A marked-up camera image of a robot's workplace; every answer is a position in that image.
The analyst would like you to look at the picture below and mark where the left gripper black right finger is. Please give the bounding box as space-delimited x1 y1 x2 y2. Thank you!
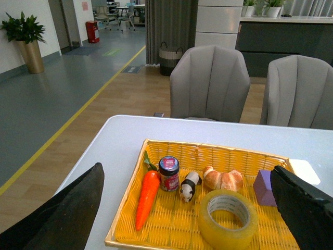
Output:
270 166 332 249

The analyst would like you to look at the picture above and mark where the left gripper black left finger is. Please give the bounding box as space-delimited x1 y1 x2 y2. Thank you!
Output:
1 162 105 249

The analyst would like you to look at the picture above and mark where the yellow packing tape roll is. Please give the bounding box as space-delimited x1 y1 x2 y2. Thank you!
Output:
198 190 258 249

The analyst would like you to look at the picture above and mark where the yellow woven basket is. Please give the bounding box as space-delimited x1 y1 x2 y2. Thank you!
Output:
105 139 298 249

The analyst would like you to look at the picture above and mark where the striped laundry basket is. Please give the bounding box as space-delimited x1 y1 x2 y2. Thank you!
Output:
159 42 183 76

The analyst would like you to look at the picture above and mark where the purple foam block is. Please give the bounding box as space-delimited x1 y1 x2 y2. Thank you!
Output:
253 170 277 207

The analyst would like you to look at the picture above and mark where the toy bread croissant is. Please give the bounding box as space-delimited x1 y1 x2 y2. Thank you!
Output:
203 166 244 192

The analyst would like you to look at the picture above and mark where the orange toy carrot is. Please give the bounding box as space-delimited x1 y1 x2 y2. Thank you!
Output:
135 151 161 231

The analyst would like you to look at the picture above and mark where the small dark jar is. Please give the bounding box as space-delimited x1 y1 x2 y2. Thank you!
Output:
159 156 180 192

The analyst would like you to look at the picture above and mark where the grey chair right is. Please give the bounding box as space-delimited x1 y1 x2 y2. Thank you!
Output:
260 55 332 130

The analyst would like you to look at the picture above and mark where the grey chair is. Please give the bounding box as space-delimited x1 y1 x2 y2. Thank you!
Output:
260 55 332 130
170 45 250 122

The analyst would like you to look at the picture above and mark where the toy panda figure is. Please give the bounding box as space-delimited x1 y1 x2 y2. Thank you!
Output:
180 171 202 203

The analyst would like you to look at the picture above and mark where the grey chair left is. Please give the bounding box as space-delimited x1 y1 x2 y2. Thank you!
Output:
170 45 250 122

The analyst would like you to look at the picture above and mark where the dark grey counter cabinet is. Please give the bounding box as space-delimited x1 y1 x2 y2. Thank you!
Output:
236 17 332 78

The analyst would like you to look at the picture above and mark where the potted plant gold vase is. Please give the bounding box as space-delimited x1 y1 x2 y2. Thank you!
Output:
1 12 46 73

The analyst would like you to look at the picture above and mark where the red fire extinguisher box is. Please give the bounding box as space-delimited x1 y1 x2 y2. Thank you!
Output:
85 21 100 43

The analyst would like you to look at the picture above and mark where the white potted plant on counter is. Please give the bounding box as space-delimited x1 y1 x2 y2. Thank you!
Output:
264 0 284 18

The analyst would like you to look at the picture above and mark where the white refrigerator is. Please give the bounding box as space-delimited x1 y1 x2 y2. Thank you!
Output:
195 0 243 49

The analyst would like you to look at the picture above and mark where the office chair far background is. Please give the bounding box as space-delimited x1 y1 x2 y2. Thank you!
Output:
95 6 111 30

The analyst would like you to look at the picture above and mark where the grey curtain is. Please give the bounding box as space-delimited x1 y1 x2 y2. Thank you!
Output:
145 0 198 65

